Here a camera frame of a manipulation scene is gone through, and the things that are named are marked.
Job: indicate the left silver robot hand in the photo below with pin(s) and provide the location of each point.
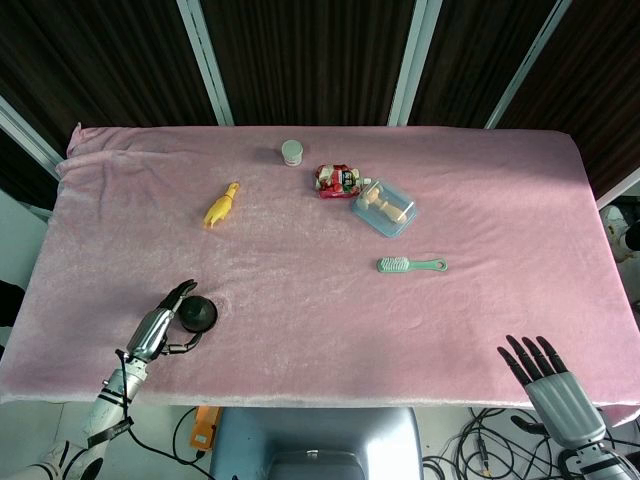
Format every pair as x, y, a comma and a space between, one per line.
151, 327

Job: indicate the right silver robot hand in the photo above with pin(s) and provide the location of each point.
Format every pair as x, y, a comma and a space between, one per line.
560, 400

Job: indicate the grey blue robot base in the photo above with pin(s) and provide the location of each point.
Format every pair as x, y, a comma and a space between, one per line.
320, 442

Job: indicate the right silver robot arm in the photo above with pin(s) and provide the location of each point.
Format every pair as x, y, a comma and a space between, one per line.
595, 462

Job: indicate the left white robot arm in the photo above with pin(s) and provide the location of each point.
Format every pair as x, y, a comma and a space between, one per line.
95, 417

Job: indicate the small grey-green cup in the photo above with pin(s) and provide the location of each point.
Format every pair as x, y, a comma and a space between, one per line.
292, 152

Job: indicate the orange tool under table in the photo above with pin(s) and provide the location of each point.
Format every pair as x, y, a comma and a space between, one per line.
204, 426

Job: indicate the yellow rubber chicken toy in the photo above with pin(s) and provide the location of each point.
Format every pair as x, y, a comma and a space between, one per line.
221, 205

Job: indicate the pink fleece table cloth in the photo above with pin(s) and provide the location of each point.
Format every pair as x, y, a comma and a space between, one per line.
320, 260

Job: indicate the green hair brush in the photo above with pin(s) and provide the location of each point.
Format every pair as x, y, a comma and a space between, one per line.
411, 264

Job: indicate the red strawberry snack pouch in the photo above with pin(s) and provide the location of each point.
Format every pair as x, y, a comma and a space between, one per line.
337, 182

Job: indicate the clear blue plastic box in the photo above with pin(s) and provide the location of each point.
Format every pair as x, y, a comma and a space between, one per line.
384, 207

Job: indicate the wooden massage roller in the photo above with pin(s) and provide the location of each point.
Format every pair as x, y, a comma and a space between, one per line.
384, 202

